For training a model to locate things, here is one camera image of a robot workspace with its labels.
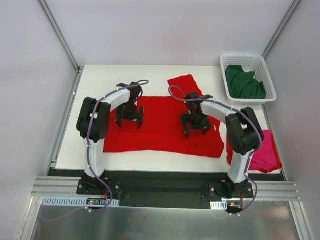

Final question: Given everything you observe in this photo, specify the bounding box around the red t shirt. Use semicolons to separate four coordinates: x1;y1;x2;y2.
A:
226;134;283;174
102;73;225;159

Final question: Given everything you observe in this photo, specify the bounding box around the white plastic basket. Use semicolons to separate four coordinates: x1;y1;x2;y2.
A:
220;54;277;106

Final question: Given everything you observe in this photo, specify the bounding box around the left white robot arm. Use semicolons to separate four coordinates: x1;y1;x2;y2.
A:
76;79;149;195

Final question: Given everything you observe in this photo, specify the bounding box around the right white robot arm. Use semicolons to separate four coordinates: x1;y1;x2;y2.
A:
180;92;264;199

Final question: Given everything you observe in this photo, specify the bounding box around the green t shirt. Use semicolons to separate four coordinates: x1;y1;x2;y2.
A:
225;65;267;99

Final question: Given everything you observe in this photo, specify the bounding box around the folded red t shirt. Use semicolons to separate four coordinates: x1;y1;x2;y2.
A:
226;134;283;174

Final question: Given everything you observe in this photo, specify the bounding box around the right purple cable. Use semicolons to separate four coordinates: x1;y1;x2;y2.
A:
168;85;263;219

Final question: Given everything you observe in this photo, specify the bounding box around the purple cable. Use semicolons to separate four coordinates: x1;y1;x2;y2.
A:
39;79;150;222
168;85;263;219

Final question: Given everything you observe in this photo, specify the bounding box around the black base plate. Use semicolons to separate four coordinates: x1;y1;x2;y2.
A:
76;170;254;209

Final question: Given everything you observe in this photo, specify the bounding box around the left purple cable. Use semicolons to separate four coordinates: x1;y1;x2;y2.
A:
39;79;150;222

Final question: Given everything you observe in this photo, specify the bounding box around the right white cable duct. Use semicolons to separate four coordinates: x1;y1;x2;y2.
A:
210;200;228;211

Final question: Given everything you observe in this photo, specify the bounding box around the white cable duct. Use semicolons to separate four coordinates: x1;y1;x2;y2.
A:
210;200;228;211
42;196;120;208

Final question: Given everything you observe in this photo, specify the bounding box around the aluminium rail frame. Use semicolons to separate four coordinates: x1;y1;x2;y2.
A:
25;65;314;240

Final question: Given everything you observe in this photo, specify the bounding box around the left white cable duct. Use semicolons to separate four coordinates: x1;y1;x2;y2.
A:
42;196;120;208

